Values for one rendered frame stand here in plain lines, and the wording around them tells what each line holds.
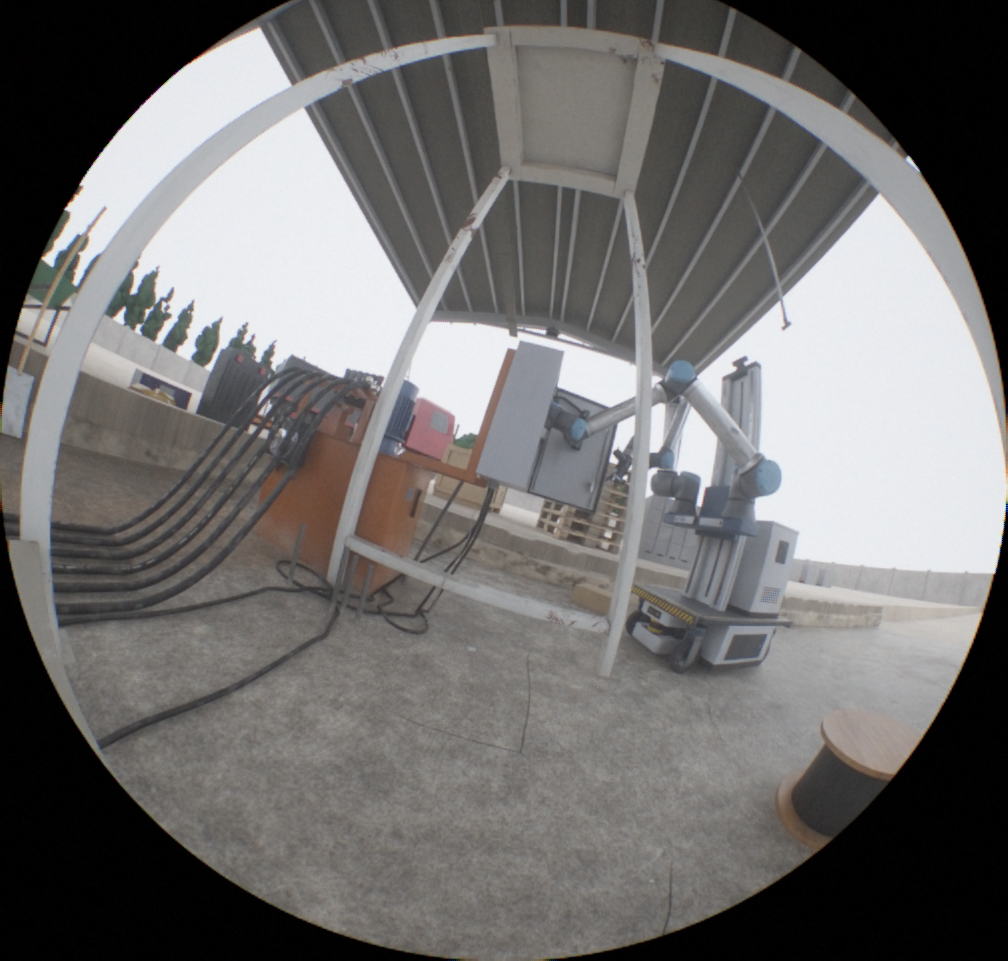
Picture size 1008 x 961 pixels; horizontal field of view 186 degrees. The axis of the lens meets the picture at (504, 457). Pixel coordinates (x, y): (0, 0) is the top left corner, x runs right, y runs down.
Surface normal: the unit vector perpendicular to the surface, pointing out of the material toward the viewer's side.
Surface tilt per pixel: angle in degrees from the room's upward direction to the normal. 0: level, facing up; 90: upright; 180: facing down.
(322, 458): 90
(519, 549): 90
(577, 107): 180
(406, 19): 172
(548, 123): 180
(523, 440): 90
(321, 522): 90
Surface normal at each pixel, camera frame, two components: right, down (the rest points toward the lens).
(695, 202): -0.43, 0.90
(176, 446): 0.95, 0.28
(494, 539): -0.08, -0.18
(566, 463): 0.13, -0.10
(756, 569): -0.95, -0.31
